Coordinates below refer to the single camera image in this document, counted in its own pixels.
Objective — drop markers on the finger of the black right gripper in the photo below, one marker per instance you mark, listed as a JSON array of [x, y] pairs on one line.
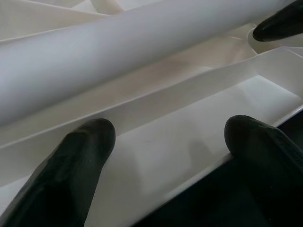
[[281, 26]]

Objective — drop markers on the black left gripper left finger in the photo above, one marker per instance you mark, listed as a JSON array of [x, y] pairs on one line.
[[59, 179]]

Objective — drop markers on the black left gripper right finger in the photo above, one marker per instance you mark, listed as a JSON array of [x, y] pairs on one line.
[[270, 170]]

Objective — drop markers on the white plastic children table top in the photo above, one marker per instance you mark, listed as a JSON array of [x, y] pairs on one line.
[[165, 146]]

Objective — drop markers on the white plastic table leg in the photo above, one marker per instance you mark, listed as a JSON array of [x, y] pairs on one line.
[[94, 56]]

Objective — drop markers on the black cloth table cover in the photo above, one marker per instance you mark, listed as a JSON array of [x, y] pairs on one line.
[[225, 201]]

